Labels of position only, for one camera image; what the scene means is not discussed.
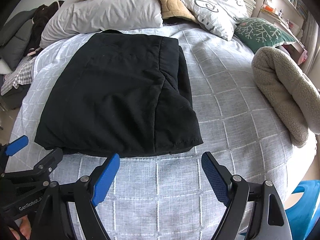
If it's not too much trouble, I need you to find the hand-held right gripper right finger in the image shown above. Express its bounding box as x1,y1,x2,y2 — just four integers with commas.
201,151,293,240

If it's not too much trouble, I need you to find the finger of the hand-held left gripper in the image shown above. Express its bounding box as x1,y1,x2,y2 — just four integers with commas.
33,148,64,173
0,135,28,173

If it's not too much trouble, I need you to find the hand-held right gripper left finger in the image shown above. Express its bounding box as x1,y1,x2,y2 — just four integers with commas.
32,153,121,240

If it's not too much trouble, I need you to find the black garment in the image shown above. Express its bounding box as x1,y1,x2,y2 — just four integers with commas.
34,29,203,158

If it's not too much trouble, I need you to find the person's left hand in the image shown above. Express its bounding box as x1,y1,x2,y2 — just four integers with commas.
12,217,32,240

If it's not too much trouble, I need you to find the grey checked cloth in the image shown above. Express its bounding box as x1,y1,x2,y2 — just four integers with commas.
0,57,35,95

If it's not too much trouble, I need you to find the light blue checked bed cover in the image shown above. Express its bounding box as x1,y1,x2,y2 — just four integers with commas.
10,25,318,240

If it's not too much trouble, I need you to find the blue plastic stool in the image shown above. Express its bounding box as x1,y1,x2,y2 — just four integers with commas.
285,180,318,235

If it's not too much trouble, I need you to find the dark grey padded jacket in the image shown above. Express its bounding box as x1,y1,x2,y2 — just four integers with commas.
0,10,38,70

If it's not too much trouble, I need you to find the beige rolled sherpa blanket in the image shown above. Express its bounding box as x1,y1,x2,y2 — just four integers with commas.
251,46,320,148

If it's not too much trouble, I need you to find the dark brown cloth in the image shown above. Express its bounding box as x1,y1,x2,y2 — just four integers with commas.
26,1,65,55

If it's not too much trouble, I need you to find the green pillow with branch print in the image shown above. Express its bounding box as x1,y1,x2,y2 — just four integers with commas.
234,17,297,54

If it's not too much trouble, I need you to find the white pillow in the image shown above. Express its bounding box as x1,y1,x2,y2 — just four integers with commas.
40,0,163,49

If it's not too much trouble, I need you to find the grey cartoon printed pillow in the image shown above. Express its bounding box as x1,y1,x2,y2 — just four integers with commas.
176,0,249,41

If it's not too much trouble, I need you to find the stack of books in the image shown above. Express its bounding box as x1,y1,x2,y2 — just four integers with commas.
237,0,258,18

